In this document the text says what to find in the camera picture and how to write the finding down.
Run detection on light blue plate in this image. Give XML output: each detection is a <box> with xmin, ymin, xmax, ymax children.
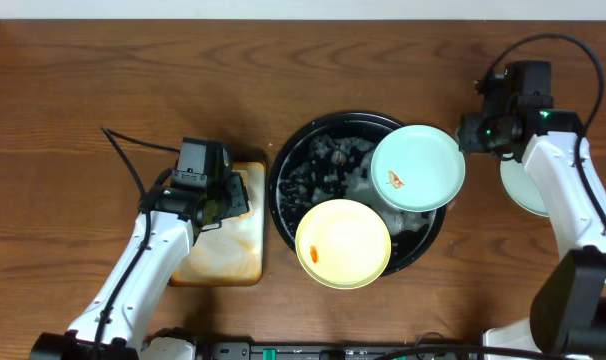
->
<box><xmin>370</xmin><ymin>125</ymin><xmax>466</xmax><ymax>212</ymax></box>
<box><xmin>500</xmin><ymin>160</ymin><xmax>548</xmax><ymax>217</ymax></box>

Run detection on light blue plate top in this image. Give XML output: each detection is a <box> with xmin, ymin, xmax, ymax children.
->
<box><xmin>500</xmin><ymin>160</ymin><xmax>548</xmax><ymax>217</ymax></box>

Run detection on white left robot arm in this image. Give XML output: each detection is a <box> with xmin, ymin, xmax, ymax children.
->
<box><xmin>29</xmin><ymin>171</ymin><xmax>251</xmax><ymax>359</ymax></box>

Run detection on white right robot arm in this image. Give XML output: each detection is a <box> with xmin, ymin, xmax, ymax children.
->
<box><xmin>457</xmin><ymin>61</ymin><xmax>606</xmax><ymax>358</ymax></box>

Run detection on rectangular soapy black tray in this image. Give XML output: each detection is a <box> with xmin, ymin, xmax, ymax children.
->
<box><xmin>170</xmin><ymin>162</ymin><xmax>266</xmax><ymax>287</ymax></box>

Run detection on round black tray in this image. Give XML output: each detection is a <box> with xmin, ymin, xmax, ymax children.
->
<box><xmin>268</xmin><ymin>112</ymin><xmax>446</xmax><ymax>276</ymax></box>

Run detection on yellow plate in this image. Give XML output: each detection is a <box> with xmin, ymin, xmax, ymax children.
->
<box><xmin>295</xmin><ymin>199</ymin><xmax>391</xmax><ymax>290</ymax></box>

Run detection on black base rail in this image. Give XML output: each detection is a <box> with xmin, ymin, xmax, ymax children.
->
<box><xmin>147</xmin><ymin>329</ymin><xmax>579</xmax><ymax>360</ymax></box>

